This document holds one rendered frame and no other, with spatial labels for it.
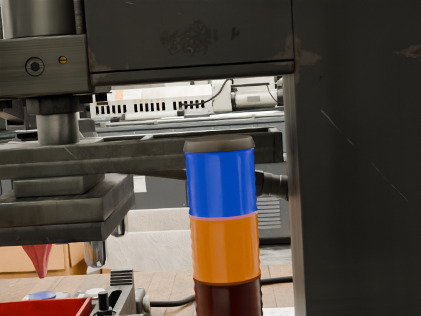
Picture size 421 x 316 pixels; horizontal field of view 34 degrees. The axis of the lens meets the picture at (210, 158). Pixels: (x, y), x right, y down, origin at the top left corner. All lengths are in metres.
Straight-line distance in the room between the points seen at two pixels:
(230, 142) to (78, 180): 0.26
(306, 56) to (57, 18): 0.21
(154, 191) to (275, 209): 0.91
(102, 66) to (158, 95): 4.85
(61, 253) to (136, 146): 2.37
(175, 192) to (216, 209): 4.81
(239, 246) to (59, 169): 0.27
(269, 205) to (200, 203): 4.78
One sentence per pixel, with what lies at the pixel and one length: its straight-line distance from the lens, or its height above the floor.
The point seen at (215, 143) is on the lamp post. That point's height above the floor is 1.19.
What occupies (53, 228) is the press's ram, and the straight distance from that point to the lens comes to 0.58.
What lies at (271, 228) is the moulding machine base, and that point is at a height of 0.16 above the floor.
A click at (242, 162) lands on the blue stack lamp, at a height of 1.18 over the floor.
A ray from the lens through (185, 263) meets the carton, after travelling 2.88.
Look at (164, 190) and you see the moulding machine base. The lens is 5.18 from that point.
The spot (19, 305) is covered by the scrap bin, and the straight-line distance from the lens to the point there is 0.97.
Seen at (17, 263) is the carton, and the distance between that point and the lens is 3.01.
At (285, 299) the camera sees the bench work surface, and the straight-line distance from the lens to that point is 1.07.
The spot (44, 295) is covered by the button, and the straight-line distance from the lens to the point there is 1.06.
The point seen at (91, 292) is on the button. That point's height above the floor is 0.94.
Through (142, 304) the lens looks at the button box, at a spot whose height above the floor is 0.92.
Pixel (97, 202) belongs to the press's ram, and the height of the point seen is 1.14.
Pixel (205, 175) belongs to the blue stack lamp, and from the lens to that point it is 0.36.
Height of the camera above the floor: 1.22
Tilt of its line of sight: 6 degrees down
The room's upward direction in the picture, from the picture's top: 4 degrees counter-clockwise
